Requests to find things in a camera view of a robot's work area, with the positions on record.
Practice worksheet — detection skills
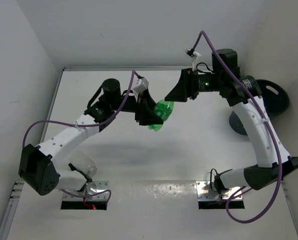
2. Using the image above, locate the green plastic soda bottle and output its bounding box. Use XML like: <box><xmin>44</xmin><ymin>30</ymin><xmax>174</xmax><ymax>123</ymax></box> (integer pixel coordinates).
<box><xmin>148</xmin><ymin>99</ymin><xmax>174</xmax><ymax>132</ymax></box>

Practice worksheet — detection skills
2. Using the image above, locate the metal base mounting plate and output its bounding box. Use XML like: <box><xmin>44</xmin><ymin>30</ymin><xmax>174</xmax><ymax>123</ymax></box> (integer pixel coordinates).
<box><xmin>83</xmin><ymin>181</ymin><xmax>109</xmax><ymax>202</ymax></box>
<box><xmin>196</xmin><ymin>180</ymin><xmax>240</xmax><ymax>203</ymax></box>

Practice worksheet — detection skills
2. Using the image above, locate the dark grey waste bin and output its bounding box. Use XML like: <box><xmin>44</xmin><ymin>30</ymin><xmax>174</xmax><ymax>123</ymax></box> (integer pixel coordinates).
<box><xmin>229</xmin><ymin>79</ymin><xmax>289</xmax><ymax>136</ymax></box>

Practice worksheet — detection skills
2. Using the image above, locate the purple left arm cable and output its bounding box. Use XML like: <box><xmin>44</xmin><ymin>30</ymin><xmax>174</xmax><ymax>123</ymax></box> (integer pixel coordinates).
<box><xmin>22</xmin><ymin>70</ymin><xmax>142</xmax><ymax>201</ymax></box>

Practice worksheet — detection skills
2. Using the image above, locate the clear plastic wide jar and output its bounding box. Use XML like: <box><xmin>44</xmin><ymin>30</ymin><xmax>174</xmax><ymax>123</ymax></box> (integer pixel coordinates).
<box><xmin>69</xmin><ymin>151</ymin><xmax>97</xmax><ymax>178</ymax></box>

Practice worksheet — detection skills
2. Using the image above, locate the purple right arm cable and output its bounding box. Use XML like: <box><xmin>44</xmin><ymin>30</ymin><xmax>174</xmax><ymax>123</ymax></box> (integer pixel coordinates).
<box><xmin>193</xmin><ymin>30</ymin><xmax>282</xmax><ymax>224</ymax></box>

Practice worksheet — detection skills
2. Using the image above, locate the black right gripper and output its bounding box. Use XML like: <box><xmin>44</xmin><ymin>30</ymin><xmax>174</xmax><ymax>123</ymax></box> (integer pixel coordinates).
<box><xmin>165</xmin><ymin>67</ymin><xmax>222</xmax><ymax>102</ymax></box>

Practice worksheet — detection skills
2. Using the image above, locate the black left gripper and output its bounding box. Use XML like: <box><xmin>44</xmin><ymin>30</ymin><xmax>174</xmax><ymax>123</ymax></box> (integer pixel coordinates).
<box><xmin>110</xmin><ymin>87</ymin><xmax>163</xmax><ymax>125</ymax></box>

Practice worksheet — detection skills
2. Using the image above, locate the metal base mounting plate left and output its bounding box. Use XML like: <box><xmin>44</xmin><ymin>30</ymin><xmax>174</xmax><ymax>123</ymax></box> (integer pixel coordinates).
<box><xmin>83</xmin><ymin>181</ymin><xmax>109</xmax><ymax>202</ymax></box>

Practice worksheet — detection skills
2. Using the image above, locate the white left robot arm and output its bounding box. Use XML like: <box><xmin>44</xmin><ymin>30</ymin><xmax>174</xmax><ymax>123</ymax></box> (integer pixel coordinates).
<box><xmin>19</xmin><ymin>76</ymin><xmax>163</xmax><ymax>196</ymax></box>

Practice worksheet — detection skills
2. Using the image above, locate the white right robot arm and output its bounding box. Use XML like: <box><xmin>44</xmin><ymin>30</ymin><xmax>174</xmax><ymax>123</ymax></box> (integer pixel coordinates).
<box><xmin>165</xmin><ymin>48</ymin><xmax>298</xmax><ymax>194</ymax></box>

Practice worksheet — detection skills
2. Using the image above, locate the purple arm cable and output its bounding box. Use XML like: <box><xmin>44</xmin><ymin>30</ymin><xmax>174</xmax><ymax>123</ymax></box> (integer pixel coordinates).
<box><xmin>22</xmin><ymin>70</ymin><xmax>142</xmax><ymax>201</ymax></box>
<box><xmin>193</xmin><ymin>30</ymin><xmax>282</xmax><ymax>224</ymax></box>

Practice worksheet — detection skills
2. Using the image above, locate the black cable at base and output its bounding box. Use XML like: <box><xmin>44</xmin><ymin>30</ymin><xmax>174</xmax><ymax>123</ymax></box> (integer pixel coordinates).
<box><xmin>210</xmin><ymin>168</ymin><xmax>221</xmax><ymax>186</ymax></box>

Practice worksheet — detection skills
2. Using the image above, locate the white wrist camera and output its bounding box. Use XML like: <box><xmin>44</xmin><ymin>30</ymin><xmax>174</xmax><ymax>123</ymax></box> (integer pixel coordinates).
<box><xmin>185</xmin><ymin>49</ymin><xmax>202</xmax><ymax>72</ymax></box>
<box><xmin>132</xmin><ymin>77</ymin><xmax>149</xmax><ymax>99</ymax></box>

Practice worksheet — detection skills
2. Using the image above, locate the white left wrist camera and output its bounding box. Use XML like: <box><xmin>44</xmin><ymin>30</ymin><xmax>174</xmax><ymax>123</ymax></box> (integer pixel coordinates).
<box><xmin>132</xmin><ymin>77</ymin><xmax>149</xmax><ymax>99</ymax></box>

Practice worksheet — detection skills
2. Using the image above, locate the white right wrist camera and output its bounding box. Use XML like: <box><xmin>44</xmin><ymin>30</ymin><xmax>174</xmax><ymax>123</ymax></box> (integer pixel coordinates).
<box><xmin>185</xmin><ymin>49</ymin><xmax>202</xmax><ymax>72</ymax></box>

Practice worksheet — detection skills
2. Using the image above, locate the metal base mounting plate right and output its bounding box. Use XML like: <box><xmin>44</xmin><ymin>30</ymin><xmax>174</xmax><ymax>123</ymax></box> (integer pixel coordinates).
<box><xmin>196</xmin><ymin>180</ymin><xmax>240</xmax><ymax>203</ymax></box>

